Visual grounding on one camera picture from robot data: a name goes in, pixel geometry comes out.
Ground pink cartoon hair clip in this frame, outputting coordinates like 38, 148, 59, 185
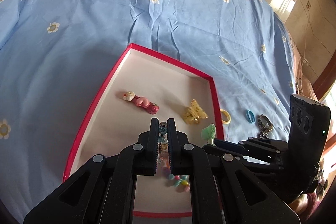
123, 92, 159, 115

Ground yellow floral claw clip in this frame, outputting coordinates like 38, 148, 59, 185
182, 100, 209, 124

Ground gold wrist watch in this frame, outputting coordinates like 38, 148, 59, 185
257, 114, 273, 139

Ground blue hair tie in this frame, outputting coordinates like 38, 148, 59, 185
245, 109, 256, 124

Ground person's right hand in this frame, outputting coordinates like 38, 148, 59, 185
289, 192, 320, 223

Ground crystal bead bracelet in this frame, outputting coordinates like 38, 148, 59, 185
157, 121, 170, 164

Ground yellow hair tie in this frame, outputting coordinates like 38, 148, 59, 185
220, 109, 232, 125

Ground green hair tie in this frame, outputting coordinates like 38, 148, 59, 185
200, 123, 217, 146

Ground blue floral bed sheet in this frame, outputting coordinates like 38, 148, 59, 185
1, 0, 294, 222

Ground pastel candy bead bracelet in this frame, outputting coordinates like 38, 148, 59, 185
162, 166, 191, 193

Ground red shallow box tray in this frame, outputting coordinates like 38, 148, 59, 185
62, 43, 226, 218

